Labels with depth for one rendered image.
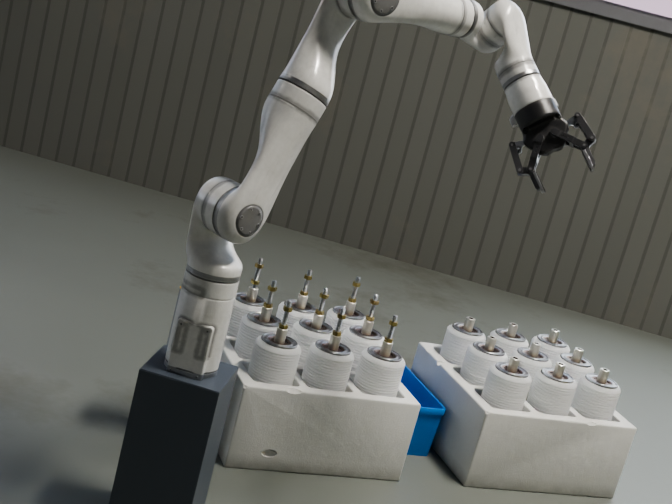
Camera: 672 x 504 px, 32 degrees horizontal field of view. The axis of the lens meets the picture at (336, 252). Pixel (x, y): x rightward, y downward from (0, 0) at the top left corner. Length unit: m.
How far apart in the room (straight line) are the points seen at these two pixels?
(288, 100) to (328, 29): 0.15
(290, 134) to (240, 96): 2.42
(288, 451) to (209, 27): 2.24
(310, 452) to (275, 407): 0.13
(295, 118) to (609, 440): 1.19
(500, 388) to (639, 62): 1.88
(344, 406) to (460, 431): 0.34
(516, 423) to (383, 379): 0.33
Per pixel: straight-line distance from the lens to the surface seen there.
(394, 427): 2.48
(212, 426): 2.00
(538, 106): 2.11
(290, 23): 4.27
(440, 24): 2.07
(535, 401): 2.68
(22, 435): 2.38
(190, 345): 1.97
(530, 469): 2.68
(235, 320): 2.59
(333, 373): 2.41
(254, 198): 1.90
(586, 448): 2.73
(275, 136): 1.90
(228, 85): 4.33
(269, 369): 2.37
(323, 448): 2.45
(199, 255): 1.94
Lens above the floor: 1.04
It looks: 14 degrees down
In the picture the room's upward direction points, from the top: 15 degrees clockwise
